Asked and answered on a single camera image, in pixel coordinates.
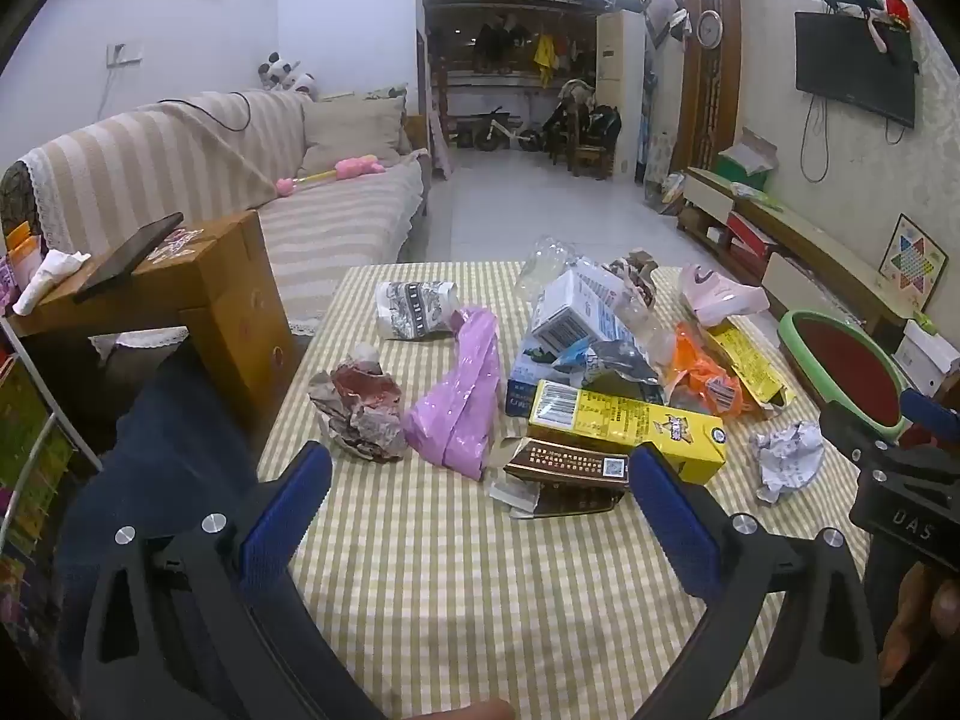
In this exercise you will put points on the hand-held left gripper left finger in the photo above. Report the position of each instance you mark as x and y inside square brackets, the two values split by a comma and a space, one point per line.
[285, 514]

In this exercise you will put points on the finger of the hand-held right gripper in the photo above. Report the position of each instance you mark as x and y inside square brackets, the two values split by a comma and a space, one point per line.
[934, 409]
[855, 431]

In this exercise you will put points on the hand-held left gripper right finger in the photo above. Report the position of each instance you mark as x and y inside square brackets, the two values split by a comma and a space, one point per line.
[675, 521]

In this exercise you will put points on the green rimmed red bin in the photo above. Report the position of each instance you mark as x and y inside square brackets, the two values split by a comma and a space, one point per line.
[847, 367]

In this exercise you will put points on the white paper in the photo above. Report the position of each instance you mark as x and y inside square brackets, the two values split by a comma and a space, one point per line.
[787, 457]

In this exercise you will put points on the yellow carton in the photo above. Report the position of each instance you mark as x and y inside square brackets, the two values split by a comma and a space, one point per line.
[622, 420]

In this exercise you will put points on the yellow packet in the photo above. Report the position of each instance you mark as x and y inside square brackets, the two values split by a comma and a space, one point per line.
[754, 367]

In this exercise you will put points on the brown box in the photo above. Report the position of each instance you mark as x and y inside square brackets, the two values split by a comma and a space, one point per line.
[562, 469]

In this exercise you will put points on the brown paper bag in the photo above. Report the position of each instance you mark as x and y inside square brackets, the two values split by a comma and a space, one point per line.
[360, 405]

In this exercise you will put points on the orange wrapper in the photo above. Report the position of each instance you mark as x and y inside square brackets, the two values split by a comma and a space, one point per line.
[705, 375]

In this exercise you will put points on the dark foil wrapper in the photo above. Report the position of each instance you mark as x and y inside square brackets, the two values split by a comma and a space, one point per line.
[619, 367]

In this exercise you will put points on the pink white packet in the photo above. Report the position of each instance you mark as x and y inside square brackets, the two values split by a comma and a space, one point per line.
[720, 292]

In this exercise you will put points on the blue white box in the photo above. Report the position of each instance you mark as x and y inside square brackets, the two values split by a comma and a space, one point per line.
[536, 382]

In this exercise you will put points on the pink plastic bag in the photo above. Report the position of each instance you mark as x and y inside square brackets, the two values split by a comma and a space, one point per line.
[465, 382]

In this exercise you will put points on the white blue milk carton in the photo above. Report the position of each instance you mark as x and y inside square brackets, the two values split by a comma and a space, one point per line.
[577, 311]

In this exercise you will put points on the black white patterned bag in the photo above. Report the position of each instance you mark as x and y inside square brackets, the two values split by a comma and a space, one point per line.
[412, 311]

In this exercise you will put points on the brown patterned wrapper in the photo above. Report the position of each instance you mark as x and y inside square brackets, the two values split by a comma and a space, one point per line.
[634, 274]

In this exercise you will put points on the clear plastic bottle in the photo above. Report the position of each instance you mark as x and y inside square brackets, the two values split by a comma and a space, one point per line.
[547, 266]

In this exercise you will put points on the person's right hand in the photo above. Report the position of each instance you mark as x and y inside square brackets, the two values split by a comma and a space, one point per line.
[922, 615]

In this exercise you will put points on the person's left hand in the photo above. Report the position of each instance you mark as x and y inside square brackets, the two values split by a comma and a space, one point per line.
[472, 711]

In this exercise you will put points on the small green toy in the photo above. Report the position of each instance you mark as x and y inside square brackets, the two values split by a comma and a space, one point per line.
[927, 324]

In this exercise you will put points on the person's dark trousered leg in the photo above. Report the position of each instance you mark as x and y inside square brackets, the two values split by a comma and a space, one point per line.
[165, 450]

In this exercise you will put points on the checkers board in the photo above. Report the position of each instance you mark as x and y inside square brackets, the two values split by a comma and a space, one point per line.
[911, 262]

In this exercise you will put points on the checked tablecloth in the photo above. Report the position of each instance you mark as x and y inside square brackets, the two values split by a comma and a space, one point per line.
[450, 600]

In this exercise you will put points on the cream television cabinet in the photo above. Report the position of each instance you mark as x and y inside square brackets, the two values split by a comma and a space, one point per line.
[810, 247]

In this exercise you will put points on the red box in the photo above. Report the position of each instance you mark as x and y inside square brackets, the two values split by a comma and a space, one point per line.
[750, 236]

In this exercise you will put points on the wooden side table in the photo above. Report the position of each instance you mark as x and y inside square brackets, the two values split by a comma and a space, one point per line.
[225, 300]

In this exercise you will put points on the colourful printed board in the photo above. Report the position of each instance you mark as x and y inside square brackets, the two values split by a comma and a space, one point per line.
[30, 457]

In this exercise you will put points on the green box white flaps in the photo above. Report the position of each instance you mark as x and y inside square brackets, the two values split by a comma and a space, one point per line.
[742, 165]

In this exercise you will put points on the white tissue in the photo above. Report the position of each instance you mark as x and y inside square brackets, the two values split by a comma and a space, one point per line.
[49, 274]

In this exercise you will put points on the black television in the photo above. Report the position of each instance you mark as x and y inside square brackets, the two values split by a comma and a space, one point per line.
[855, 64]

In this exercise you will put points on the pink toy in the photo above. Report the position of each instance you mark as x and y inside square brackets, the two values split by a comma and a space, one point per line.
[356, 166]

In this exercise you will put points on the striped beige sofa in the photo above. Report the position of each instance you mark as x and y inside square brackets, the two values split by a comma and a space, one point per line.
[187, 165]

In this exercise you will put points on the wooden chair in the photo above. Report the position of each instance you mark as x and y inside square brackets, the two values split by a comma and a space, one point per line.
[592, 161]

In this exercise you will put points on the beige cushion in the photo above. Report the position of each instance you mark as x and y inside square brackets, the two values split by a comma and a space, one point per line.
[352, 127]

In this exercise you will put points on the red hat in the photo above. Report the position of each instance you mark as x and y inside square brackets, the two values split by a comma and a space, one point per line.
[896, 11]

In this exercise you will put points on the white balance bike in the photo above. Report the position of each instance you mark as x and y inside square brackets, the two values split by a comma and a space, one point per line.
[491, 131]

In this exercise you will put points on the panda plush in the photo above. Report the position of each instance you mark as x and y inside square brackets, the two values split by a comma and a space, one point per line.
[289, 75]

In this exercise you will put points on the white standing air conditioner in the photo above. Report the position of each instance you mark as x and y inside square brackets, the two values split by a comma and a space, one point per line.
[619, 60]

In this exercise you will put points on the yellow hanging garment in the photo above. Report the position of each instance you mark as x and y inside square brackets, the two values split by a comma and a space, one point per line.
[545, 56]

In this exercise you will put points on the dark hanging garment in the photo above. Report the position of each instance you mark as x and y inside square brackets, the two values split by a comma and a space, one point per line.
[495, 41]

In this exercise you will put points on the round wall clock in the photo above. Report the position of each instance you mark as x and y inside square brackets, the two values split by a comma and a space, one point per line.
[709, 28]

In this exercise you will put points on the large framed wall picture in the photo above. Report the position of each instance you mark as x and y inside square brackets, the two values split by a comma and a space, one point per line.
[664, 7]

